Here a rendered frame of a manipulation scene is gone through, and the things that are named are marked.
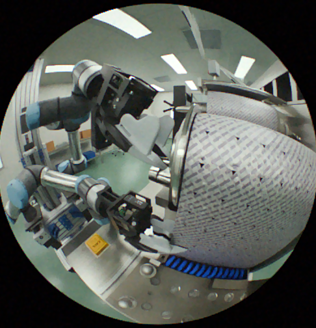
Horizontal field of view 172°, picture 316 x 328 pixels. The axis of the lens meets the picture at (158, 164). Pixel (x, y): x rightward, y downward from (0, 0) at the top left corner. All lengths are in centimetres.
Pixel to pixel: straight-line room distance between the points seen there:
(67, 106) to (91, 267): 51
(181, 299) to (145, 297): 7
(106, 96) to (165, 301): 38
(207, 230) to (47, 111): 40
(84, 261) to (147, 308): 29
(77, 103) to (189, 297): 53
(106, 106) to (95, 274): 48
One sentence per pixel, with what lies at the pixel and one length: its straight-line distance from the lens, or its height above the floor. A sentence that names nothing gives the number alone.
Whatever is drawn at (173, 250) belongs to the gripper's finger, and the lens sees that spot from 21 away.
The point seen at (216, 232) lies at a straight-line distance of 15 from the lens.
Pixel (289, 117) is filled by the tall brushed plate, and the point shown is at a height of 139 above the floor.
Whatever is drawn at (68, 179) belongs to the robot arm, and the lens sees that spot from 51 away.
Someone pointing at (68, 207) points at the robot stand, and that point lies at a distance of 105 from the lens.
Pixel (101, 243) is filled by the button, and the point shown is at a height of 92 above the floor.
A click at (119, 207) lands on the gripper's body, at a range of 21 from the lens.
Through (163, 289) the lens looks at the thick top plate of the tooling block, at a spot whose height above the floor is 103.
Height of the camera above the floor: 130
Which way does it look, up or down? 26 degrees down
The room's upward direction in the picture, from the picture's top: straight up
